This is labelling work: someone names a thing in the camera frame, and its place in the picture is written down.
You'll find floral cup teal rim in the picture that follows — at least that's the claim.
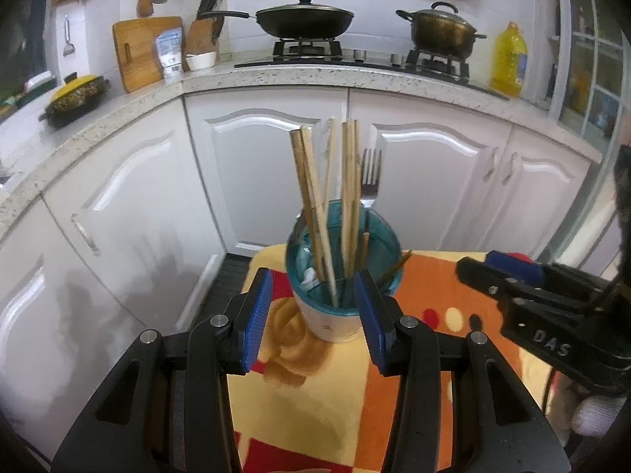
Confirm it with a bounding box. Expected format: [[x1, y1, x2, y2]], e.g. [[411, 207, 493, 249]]
[[286, 201, 403, 343]]

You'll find silver fork wooden handle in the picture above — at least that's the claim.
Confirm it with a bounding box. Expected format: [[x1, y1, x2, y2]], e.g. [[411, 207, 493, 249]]
[[360, 149, 382, 208]]

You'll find white gloved right hand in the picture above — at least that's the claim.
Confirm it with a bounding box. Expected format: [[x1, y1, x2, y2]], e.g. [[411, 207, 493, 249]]
[[571, 395, 627, 438]]

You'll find white plastic spoon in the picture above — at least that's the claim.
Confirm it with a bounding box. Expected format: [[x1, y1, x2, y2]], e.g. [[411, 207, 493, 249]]
[[299, 267, 321, 292]]

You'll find white small bowl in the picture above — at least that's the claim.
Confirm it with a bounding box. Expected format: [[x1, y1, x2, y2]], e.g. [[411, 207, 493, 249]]
[[185, 51, 217, 72]]

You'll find gas stove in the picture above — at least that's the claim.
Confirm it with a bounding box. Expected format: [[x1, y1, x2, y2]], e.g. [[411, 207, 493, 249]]
[[235, 39, 508, 101]]

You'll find yellow lid black casserole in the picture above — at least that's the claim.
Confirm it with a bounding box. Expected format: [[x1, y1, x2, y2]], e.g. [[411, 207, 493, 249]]
[[39, 72, 110, 129]]

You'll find yellow oil bottle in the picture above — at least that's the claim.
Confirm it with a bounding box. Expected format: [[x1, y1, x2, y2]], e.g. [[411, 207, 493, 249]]
[[490, 21, 528, 97]]

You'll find wooden knife block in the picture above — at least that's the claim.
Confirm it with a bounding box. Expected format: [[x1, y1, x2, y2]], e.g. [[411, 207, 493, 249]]
[[184, 0, 222, 56]]

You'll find blue white pouch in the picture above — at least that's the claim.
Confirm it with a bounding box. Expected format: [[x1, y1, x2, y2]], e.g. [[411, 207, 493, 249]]
[[155, 27, 183, 78]]

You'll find bronze pot with lid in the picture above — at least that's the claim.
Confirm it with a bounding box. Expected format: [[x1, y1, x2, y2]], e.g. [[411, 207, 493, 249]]
[[396, 1, 487, 61]]

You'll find wooden cutting board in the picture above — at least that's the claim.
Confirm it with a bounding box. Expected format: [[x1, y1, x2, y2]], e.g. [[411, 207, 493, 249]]
[[112, 16, 183, 93]]

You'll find black wok with lid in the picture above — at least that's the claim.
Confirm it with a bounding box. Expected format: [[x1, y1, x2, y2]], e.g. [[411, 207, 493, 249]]
[[198, 0, 354, 41]]

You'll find hanging peeler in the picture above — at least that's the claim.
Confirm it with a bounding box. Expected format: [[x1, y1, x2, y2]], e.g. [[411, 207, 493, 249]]
[[62, 14, 76, 57]]

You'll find cabinet door handle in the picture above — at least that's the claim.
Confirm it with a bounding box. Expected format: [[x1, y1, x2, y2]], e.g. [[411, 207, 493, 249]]
[[482, 147, 499, 182], [502, 152, 519, 186], [71, 214, 101, 256]]

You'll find left cabinet door handle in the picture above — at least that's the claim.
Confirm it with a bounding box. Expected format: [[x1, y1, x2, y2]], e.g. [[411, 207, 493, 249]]
[[71, 214, 101, 256]]

